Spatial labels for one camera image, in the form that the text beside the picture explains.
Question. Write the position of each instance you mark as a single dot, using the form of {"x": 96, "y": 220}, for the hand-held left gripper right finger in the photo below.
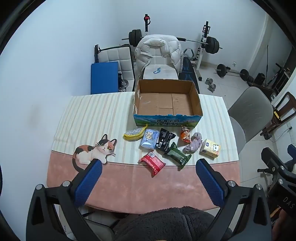
{"x": 209, "y": 183}

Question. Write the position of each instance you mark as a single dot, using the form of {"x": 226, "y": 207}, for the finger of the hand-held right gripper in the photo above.
{"x": 271, "y": 158}
{"x": 291, "y": 150}

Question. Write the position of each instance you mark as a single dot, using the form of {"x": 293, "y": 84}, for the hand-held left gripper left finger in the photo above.
{"x": 89, "y": 183}

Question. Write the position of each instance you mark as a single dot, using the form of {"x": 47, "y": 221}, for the yellow tissue pack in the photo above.
{"x": 210, "y": 148}

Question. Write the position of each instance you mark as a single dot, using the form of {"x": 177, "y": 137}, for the grey cloth bundle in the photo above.
{"x": 194, "y": 143}

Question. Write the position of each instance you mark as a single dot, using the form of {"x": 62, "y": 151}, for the green snack packet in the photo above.
{"x": 177, "y": 154}

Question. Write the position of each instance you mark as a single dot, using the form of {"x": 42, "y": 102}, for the orange snack packet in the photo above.
{"x": 185, "y": 136}

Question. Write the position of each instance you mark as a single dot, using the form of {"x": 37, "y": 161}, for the red snack packet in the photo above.
{"x": 152, "y": 162}

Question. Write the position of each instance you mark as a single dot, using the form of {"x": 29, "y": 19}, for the black snack packet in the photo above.
{"x": 164, "y": 139}

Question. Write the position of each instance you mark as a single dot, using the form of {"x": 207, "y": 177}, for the yellow silver pouch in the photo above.
{"x": 134, "y": 134}

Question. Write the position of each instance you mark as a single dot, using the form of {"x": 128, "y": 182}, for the light blue tissue pack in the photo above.
{"x": 149, "y": 139}

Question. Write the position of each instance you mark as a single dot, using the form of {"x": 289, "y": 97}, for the cardboard box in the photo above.
{"x": 161, "y": 102}

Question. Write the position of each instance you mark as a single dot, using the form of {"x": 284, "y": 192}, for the white fluffy object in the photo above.
{"x": 294, "y": 168}

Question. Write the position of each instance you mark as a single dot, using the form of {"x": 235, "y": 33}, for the dark wooden chair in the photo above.
{"x": 286, "y": 104}

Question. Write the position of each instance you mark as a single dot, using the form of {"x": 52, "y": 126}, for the grey shell chair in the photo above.
{"x": 252, "y": 109}

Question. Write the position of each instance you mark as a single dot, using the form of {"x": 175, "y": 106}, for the dark grey fleece clothing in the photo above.
{"x": 173, "y": 224}

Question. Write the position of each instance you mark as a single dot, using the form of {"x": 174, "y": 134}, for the dark wooden furniture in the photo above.
{"x": 281, "y": 76}

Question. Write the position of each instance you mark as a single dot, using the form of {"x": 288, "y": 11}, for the black boxy object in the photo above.
{"x": 260, "y": 78}

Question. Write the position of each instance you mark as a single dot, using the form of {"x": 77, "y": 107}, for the thin black pole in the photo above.
{"x": 267, "y": 64}

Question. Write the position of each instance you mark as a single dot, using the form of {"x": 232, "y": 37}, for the chrome dumbbell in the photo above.
{"x": 212, "y": 88}
{"x": 209, "y": 81}

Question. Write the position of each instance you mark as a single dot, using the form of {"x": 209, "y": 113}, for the short black plate barbell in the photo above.
{"x": 222, "y": 70}

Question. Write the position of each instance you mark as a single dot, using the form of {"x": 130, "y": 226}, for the blue foam board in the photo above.
{"x": 104, "y": 77}

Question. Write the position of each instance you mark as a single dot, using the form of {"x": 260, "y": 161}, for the black blue weight bench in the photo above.
{"x": 188, "y": 71}

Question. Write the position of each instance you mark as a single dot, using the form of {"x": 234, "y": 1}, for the white padded chair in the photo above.
{"x": 166, "y": 71}
{"x": 111, "y": 55}

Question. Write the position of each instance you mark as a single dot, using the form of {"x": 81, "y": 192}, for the small blue wrapper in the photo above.
{"x": 157, "y": 70}

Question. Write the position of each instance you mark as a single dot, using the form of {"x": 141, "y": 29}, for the white barbell rack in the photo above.
{"x": 199, "y": 55}

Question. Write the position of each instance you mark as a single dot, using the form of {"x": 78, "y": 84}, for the white puffer jacket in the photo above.
{"x": 159, "y": 49}

